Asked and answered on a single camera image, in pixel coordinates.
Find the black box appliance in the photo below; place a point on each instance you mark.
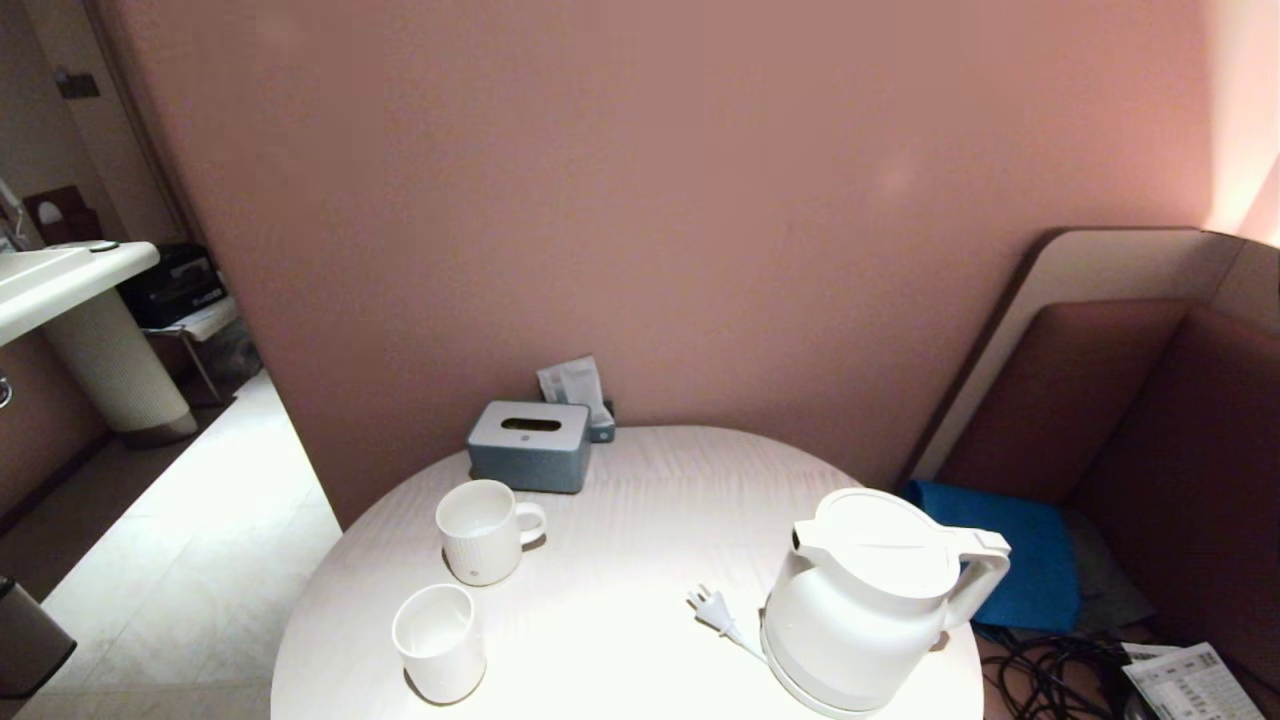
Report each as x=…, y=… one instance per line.
x=170, y=285

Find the brown upholstered sofa bench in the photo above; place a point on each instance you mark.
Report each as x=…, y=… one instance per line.
x=1180, y=450

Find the dark wall fixture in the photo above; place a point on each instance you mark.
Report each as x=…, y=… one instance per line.
x=77, y=85

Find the white pedestal sink counter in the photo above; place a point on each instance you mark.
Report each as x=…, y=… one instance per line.
x=110, y=360

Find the clear plastic bag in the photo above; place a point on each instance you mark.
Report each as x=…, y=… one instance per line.
x=235, y=350

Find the printed paper sheet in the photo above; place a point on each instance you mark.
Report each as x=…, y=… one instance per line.
x=1195, y=685

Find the white electric kettle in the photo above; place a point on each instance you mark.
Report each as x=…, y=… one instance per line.
x=860, y=600

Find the blue cushion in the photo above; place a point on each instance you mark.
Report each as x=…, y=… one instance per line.
x=1030, y=560

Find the dark waste bin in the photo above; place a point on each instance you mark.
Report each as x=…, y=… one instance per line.
x=25, y=640

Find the white round kettle base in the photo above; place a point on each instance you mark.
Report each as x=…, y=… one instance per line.
x=790, y=690

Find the brown wooden tissue holder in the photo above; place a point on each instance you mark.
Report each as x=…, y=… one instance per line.
x=62, y=226

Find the grey tissue box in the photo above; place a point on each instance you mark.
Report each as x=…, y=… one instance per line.
x=530, y=455

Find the grey cloth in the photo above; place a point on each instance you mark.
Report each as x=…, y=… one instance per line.
x=1105, y=580

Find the metal stool with white top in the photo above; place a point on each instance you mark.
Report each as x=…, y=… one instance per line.
x=205, y=318

